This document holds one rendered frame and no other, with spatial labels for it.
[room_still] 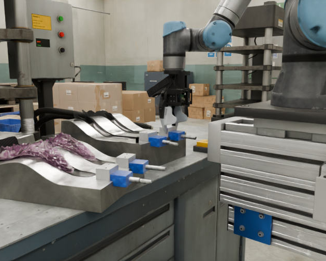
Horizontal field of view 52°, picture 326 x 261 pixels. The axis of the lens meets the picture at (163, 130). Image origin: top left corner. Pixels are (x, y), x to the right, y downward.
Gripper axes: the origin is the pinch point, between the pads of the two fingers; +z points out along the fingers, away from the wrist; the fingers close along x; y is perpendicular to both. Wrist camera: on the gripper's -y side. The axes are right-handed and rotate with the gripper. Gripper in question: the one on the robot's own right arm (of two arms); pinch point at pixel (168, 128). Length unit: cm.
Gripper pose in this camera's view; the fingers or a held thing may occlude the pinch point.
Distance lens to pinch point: 114.8
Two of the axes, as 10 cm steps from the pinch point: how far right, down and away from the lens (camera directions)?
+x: 5.8, -1.4, 8.0
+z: 0.0, 9.8, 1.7
